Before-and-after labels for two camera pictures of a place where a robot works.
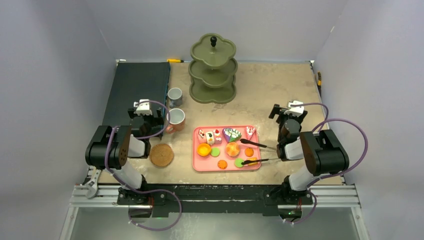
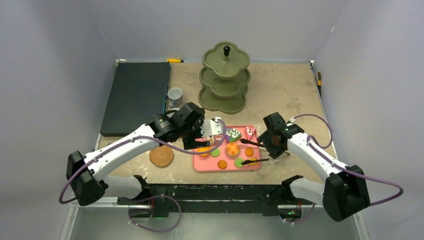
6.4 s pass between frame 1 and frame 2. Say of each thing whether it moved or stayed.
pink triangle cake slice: stayed
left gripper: moved
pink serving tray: stayed
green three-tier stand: moved
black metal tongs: stayed
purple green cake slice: stayed
